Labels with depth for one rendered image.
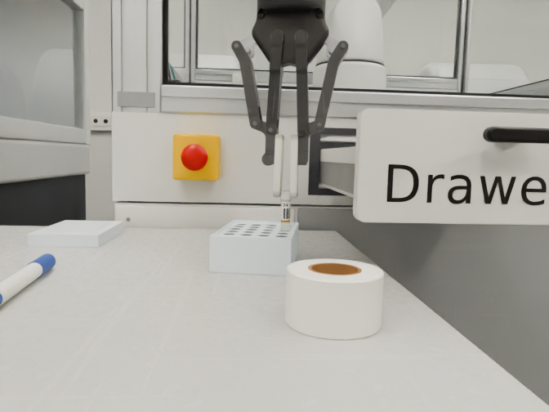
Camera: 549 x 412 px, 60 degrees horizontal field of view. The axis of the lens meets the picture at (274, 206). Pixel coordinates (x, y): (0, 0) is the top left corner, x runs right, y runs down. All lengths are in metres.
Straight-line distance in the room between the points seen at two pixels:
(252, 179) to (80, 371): 0.55
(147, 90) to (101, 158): 3.36
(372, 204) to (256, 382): 0.25
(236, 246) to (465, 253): 0.51
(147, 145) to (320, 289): 0.54
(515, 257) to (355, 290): 0.64
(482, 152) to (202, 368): 0.34
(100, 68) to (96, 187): 0.97
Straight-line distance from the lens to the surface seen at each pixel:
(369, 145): 0.47
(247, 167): 0.79
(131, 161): 0.81
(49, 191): 1.53
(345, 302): 0.32
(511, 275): 0.94
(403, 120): 0.48
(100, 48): 4.25
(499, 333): 0.96
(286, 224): 0.54
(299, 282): 0.33
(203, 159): 0.72
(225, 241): 0.48
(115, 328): 0.35
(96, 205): 4.20
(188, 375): 0.28
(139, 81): 0.82
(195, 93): 0.80
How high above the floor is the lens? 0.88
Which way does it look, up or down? 6 degrees down
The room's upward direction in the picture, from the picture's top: 2 degrees clockwise
